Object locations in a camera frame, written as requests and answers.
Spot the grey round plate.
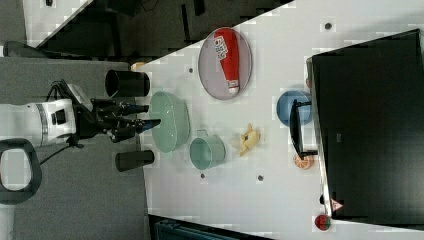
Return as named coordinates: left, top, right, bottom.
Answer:
left=198, top=27, right=252, bottom=100

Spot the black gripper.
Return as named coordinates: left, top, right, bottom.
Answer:
left=72, top=99, right=161, bottom=143

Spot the green cup with handle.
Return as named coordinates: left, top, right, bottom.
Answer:
left=189, top=129, right=226, bottom=170

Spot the black toy oven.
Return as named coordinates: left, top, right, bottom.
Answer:
left=308, top=29, right=424, bottom=230

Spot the red plush ketchup bottle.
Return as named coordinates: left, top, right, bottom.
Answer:
left=213, top=28, right=240, bottom=95

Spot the red strawberry toy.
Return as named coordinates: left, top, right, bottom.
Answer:
left=314, top=214, right=331, bottom=231

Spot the small black cylinder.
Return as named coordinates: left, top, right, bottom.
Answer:
left=115, top=150, right=155, bottom=172

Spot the yellow plush peeled banana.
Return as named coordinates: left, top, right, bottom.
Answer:
left=230, top=124, right=261, bottom=157

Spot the black oven door handle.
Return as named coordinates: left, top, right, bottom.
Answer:
left=289, top=100, right=318, bottom=159

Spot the orange slice toy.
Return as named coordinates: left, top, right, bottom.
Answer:
left=294, top=155, right=315, bottom=170

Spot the blue bowl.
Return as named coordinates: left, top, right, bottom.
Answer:
left=276, top=90, right=312, bottom=126

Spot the large black cylinder cup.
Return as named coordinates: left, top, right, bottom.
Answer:
left=105, top=70, right=150, bottom=98

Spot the green oval colander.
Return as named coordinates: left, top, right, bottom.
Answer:
left=149, top=91, right=190, bottom=153

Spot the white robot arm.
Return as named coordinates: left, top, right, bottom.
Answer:
left=1, top=99, right=161, bottom=147

